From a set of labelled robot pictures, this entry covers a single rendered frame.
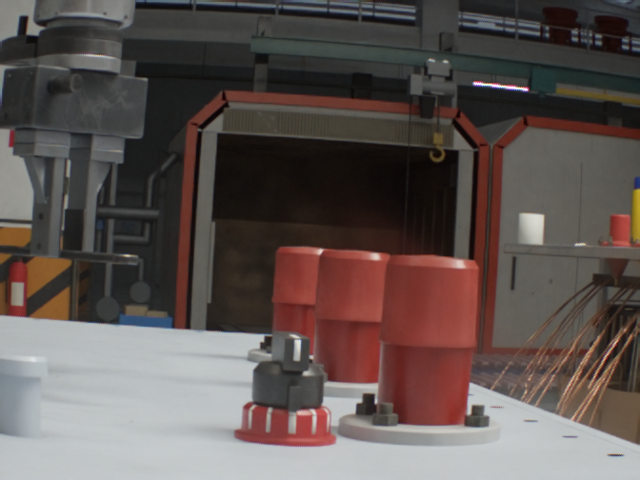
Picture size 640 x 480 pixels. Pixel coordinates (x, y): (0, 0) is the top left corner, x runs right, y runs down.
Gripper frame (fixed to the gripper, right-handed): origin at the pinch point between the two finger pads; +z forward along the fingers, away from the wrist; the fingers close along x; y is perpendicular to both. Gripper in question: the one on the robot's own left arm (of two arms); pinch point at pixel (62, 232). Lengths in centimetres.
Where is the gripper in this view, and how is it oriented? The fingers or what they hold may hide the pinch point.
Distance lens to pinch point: 120.9
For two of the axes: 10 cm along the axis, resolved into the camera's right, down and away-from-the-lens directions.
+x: 6.2, 0.4, 7.8
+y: 7.8, 0.5, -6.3
